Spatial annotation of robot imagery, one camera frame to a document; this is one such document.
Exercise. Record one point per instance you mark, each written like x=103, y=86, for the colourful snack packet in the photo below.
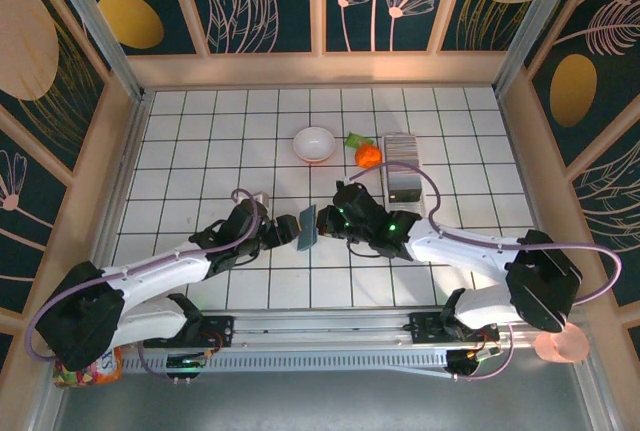
x=100, y=373

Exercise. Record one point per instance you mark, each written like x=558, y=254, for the aluminium table side rail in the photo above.
x=530, y=186
x=120, y=186

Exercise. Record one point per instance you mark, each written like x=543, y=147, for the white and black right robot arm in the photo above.
x=460, y=251

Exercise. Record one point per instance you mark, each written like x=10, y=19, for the white bowl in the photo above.
x=314, y=143

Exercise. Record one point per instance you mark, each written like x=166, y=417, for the aluminium frame post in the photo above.
x=100, y=36
x=530, y=26

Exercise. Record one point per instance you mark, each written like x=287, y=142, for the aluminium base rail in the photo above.
x=320, y=328

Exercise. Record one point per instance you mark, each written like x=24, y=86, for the orange toy fruit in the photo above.
x=367, y=155

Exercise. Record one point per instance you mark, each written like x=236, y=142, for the pink plastic cup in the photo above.
x=560, y=348

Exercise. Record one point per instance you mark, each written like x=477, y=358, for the green packet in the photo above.
x=356, y=139

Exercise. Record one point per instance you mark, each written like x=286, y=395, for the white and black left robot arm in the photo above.
x=165, y=271

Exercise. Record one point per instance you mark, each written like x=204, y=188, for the black controller board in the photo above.
x=470, y=361
x=185, y=363

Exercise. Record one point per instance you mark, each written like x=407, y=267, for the row of plastic cards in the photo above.
x=401, y=161

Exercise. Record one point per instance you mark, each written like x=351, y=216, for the blue leather card holder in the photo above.
x=306, y=228

